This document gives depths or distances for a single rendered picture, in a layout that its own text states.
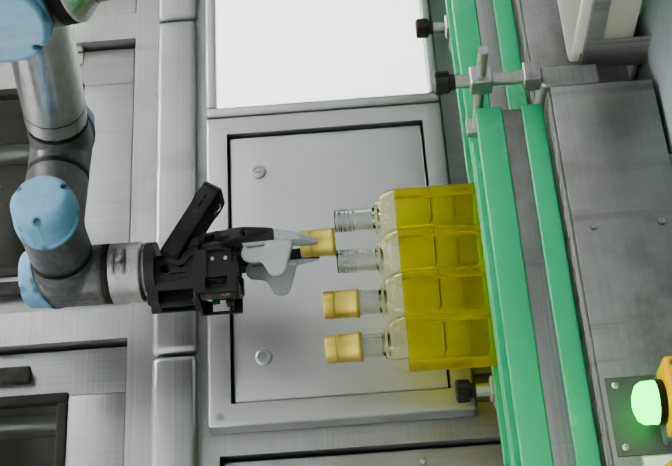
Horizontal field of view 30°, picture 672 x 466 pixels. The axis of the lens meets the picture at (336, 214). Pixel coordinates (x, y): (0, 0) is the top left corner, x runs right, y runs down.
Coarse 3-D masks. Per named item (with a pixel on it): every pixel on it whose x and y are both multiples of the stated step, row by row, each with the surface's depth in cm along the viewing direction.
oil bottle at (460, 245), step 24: (384, 240) 153; (408, 240) 153; (432, 240) 152; (456, 240) 152; (480, 240) 152; (384, 264) 152; (408, 264) 151; (432, 264) 151; (456, 264) 151; (480, 264) 151
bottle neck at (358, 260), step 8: (368, 248) 154; (336, 256) 154; (344, 256) 154; (352, 256) 153; (360, 256) 153; (368, 256) 153; (344, 264) 153; (352, 264) 153; (360, 264) 153; (368, 264) 153; (344, 272) 154
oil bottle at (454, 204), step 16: (384, 192) 157; (400, 192) 156; (416, 192) 156; (432, 192) 156; (448, 192) 156; (464, 192) 156; (384, 208) 155; (400, 208) 155; (416, 208) 155; (432, 208) 155; (448, 208) 155; (464, 208) 155; (384, 224) 155; (400, 224) 154; (416, 224) 154; (432, 224) 154; (448, 224) 154
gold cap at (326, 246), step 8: (304, 232) 155; (312, 232) 155; (320, 232) 155; (328, 232) 155; (320, 240) 155; (328, 240) 155; (304, 248) 155; (312, 248) 155; (320, 248) 155; (328, 248) 155; (304, 256) 156
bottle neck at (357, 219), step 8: (360, 208) 158; (368, 208) 157; (336, 216) 157; (344, 216) 157; (352, 216) 157; (360, 216) 157; (368, 216) 156; (336, 224) 157; (344, 224) 157; (352, 224) 157; (360, 224) 157; (368, 224) 157; (336, 232) 157
